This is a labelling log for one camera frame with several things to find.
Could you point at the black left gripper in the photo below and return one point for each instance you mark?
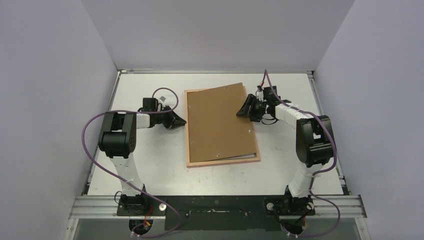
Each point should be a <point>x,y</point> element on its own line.
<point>174,121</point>

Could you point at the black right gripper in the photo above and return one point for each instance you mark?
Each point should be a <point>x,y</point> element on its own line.
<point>252,108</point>

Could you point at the brown backing board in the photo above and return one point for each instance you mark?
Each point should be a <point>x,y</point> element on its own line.
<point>218,122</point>

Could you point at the pink wooden photo frame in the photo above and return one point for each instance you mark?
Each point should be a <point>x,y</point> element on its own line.
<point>222,162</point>

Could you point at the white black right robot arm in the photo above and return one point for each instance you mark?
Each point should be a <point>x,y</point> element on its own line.
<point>314,146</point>

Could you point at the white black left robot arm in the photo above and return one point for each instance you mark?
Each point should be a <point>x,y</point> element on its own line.
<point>118,140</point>

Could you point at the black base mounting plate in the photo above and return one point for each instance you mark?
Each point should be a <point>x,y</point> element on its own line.
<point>218,212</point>

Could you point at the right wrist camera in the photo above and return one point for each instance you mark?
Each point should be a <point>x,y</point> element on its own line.
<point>267,94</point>

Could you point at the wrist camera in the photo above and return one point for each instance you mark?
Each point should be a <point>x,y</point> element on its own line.
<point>267,94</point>
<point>152,105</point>

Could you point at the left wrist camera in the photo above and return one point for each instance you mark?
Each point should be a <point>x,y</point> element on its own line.
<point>152,105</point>

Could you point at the aluminium table edge rail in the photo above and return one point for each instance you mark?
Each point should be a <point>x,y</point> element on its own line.
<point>328,132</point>

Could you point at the aluminium front rail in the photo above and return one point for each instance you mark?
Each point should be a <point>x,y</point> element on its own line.
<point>106,207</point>

